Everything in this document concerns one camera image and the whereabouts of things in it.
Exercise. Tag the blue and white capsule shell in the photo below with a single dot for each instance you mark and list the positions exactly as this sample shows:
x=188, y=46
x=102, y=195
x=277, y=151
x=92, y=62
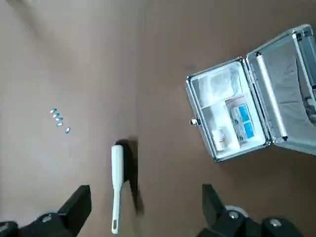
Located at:
x=67, y=130
x=56, y=115
x=52, y=110
x=59, y=124
x=58, y=119

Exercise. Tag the blue and white medicine box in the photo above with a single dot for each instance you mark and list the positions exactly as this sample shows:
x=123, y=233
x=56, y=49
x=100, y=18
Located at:
x=243, y=121

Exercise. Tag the clear plastic bag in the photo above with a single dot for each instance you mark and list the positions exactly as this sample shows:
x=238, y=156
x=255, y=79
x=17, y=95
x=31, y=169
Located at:
x=217, y=81

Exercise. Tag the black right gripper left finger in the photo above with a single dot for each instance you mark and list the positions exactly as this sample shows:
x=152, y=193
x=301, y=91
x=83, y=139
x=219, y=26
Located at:
x=74, y=209

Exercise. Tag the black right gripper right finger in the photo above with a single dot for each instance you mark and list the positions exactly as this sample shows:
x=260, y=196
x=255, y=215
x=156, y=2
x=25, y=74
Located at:
x=217, y=214

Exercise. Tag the white medicine bottle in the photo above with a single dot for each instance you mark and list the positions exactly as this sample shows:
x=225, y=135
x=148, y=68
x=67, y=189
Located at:
x=221, y=139

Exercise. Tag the aluminium carrying case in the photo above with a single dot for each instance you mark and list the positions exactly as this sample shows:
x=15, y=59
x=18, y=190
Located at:
x=279, y=81

